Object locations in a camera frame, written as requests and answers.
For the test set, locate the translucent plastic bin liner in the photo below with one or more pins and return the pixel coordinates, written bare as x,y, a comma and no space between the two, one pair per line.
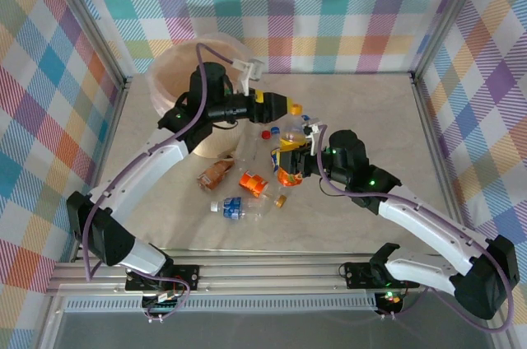
164,73

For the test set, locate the beige plastic waste bin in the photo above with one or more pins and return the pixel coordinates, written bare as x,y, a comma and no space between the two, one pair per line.
220,141

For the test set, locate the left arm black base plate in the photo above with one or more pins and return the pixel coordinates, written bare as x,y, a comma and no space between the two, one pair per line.
187,277

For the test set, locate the large clear bottle red cap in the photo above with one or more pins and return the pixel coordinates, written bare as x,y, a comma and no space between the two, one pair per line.
266,134

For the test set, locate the aluminium extrusion base beam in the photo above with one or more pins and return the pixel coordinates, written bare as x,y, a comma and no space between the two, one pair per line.
267,275

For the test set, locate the large bottle yellow-blue-orange label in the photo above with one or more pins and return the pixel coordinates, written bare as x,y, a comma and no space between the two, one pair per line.
289,179

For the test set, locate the right robot arm white-black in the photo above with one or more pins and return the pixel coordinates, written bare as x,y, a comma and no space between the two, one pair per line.
432,229

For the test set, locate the aluminium frame post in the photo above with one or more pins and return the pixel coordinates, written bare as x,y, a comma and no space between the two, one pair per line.
90,15
449,15

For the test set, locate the left robot arm white-black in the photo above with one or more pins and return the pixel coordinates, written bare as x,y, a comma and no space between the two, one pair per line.
136,172

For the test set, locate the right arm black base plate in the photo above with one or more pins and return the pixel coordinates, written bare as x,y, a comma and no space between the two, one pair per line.
358,275

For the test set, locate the colourful plaid cloth backdrop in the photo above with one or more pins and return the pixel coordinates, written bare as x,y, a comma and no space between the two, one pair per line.
494,98
288,3
33,77

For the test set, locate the crushed bottle brown label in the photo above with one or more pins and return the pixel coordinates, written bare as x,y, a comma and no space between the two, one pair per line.
214,176

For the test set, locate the clear bottle blue label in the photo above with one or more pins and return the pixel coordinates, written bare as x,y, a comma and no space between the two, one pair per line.
232,207

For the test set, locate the clear bottle orange label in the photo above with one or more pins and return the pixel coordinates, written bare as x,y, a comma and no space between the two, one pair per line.
252,183

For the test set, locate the grey metal base panel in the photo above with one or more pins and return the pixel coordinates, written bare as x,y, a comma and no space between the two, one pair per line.
267,332

